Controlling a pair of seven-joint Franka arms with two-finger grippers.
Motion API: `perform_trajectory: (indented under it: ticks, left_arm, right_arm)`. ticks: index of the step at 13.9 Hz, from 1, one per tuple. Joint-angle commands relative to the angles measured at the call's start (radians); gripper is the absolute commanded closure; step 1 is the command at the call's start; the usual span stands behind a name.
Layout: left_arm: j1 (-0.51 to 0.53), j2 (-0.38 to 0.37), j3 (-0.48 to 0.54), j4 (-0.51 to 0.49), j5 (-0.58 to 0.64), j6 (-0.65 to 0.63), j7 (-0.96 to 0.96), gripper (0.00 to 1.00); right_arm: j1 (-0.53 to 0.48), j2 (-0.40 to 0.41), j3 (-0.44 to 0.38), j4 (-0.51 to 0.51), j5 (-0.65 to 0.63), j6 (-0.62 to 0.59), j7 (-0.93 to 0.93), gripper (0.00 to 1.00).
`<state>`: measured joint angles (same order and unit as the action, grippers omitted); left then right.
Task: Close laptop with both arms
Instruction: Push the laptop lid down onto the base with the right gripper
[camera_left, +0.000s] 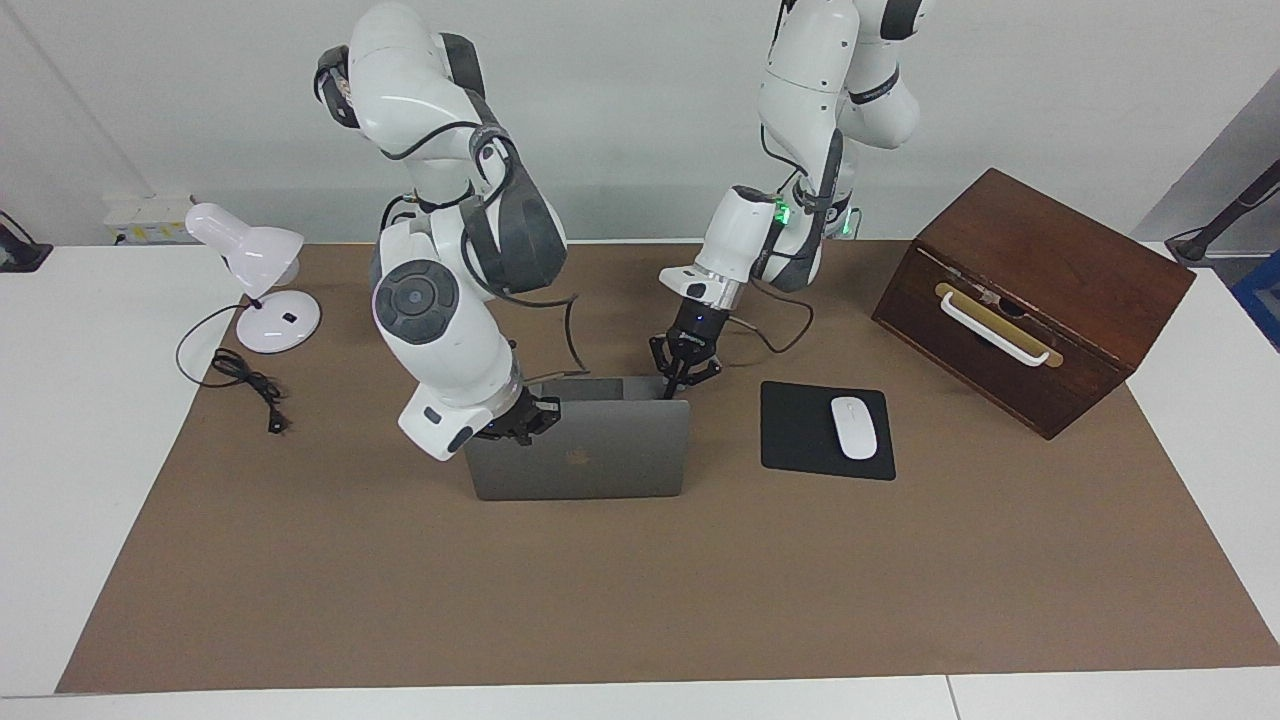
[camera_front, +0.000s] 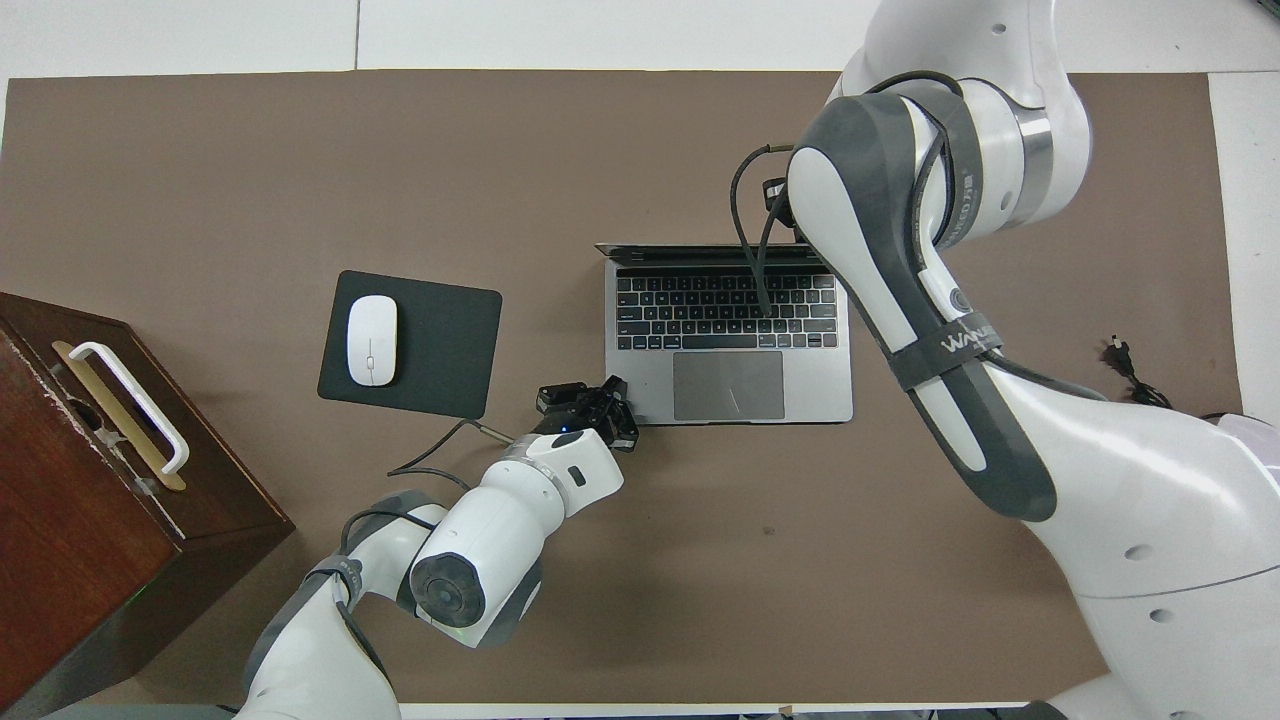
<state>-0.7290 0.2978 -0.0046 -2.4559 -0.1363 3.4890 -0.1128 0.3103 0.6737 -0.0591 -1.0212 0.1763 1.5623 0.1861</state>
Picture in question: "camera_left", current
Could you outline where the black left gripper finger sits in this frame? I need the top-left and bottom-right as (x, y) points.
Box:
(648, 337), (683, 401)
(676, 346), (723, 397)

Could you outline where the grey laptop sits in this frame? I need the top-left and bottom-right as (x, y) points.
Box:
(462, 376), (693, 502)

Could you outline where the black mouse pad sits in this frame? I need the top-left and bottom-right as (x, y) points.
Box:
(760, 380), (897, 482)

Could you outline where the white computer mouse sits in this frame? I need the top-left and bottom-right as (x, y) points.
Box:
(830, 396), (879, 461)

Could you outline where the brown table mat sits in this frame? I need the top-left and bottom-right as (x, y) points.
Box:
(55, 238), (1280, 694)

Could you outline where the white desk lamp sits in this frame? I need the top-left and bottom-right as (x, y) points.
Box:
(183, 202), (323, 355)

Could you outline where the dark brown wooden box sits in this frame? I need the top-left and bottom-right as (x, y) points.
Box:
(870, 167), (1197, 441)

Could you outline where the white power strip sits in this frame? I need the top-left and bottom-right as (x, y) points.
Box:
(103, 195), (196, 246)

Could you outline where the black tripod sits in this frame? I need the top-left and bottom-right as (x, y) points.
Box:
(1165, 158), (1280, 264)

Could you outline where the black stand base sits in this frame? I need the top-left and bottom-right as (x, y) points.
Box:
(0, 210), (53, 273)

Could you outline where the blue bin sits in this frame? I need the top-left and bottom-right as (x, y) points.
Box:
(1232, 250), (1280, 353)

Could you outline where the right arm gripper cable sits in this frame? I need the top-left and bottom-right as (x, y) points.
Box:
(378, 120), (591, 386)

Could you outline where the arm gripper cable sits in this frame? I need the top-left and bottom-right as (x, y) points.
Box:
(725, 120), (816, 355)
(378, 120), (591, 386)

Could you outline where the left arm gripper cable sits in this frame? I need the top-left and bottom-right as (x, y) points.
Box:
(725, 120), (816, 355)

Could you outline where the black lamp power cable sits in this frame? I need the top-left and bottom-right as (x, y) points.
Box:
(175, 303), (291, 436)

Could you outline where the white box handle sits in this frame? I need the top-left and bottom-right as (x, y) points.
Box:
(940, 291), (1051, 368)

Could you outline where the gold handle plate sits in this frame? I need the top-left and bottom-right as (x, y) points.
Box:
(934, 282), (1065, 369)

